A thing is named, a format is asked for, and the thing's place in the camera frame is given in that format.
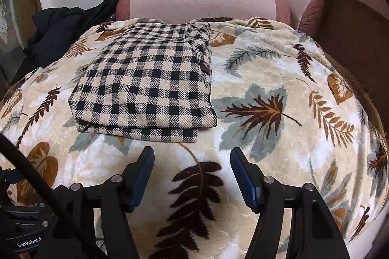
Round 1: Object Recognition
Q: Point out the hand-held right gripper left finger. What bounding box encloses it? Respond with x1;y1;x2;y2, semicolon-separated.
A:
36;146;155;259

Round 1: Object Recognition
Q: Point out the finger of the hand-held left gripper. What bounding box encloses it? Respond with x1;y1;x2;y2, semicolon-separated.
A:
0;167;28;186

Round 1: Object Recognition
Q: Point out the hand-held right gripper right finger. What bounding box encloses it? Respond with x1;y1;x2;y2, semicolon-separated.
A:
230;147;350;259

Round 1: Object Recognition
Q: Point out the black beige checked jacket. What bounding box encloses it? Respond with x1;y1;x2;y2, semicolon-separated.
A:
69;22;217;144

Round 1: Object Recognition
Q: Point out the dark clothes pile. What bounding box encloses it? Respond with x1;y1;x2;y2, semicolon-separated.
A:
9;0;133;84

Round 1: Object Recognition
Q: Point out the leaf print plush blanket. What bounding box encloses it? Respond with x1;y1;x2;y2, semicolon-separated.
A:
0;16;389;259

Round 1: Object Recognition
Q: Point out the wooden door with patterned glass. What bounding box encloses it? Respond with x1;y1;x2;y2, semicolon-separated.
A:
0;0;41;95

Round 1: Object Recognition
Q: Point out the pink bolster cushion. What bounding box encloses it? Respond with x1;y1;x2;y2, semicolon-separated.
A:
115;0;292;29

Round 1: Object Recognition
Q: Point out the black cable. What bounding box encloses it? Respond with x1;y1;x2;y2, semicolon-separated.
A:
0;134;105;259

